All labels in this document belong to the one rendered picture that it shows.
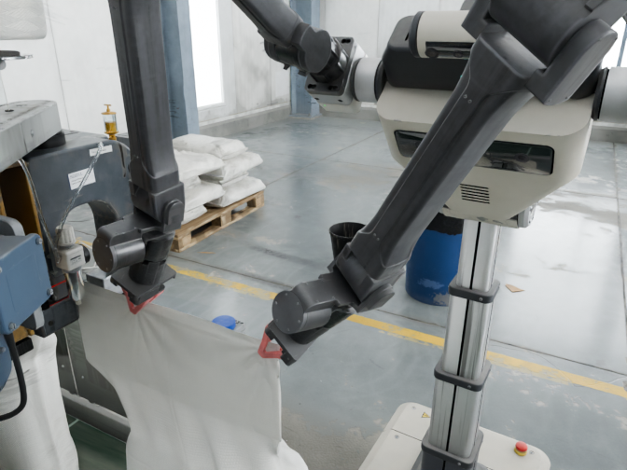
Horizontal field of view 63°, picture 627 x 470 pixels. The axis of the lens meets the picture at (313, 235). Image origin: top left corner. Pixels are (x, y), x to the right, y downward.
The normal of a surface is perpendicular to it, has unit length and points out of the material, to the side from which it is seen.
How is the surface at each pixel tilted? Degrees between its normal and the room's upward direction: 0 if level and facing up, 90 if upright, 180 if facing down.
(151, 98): 102
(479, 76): 91
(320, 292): 35
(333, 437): 0
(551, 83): 91
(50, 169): 90
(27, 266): 90
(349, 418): 0
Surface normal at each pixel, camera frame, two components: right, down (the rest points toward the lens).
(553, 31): -0.79, 0.21
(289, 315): -0.65, 0.02
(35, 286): 1.00, 0.03
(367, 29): -0.47, 0.33
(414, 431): 0.00, -0.92
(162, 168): 0.74, 0.25
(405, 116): -0.33, -0.50
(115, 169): 0.88, 0.18
